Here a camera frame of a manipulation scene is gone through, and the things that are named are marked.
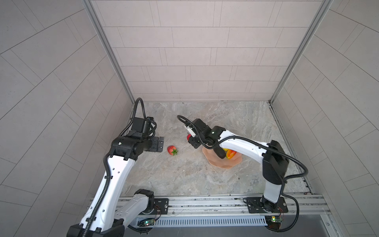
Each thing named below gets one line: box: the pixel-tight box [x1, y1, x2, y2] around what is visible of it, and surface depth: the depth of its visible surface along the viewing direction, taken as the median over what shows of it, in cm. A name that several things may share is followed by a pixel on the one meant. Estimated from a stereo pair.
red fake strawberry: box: [166, 145, 179, 157], surface depth 88 cm
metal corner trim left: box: [81, 0, 136, 106], surface depth 84 cm
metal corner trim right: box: [268, 0, 334, 105], surface depth 86 cm
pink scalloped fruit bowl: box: [202, 146, 243, 169], surface depth 86 cm
